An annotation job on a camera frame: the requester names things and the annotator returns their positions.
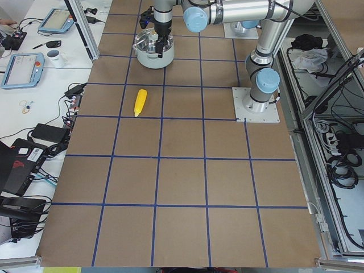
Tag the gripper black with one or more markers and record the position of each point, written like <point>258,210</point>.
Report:
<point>162,29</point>

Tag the glass pot lid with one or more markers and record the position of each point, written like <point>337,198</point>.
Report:
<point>146,41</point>

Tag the yellow corn cob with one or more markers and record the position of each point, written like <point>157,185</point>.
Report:
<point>140,102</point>

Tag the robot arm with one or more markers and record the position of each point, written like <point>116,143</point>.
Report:
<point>274,15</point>
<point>163,22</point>

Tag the white electric pot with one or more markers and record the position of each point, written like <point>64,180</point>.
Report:
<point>152,61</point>

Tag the white mug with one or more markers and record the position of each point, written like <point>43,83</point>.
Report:
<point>57,58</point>

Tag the far teach pendant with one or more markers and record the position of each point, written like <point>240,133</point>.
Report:
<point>57,21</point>

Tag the teach pendant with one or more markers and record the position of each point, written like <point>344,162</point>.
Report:
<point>24,70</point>
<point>57,21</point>

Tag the brown grid table mat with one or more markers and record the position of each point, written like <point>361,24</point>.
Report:
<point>183,184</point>

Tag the black power brick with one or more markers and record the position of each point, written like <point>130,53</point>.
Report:
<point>50,133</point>

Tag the near teach pendant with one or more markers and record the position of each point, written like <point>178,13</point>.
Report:
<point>24,70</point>

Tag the black laptop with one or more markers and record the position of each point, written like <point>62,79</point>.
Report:
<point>21,161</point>

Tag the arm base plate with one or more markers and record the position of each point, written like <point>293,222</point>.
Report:
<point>250,111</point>
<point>242,30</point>

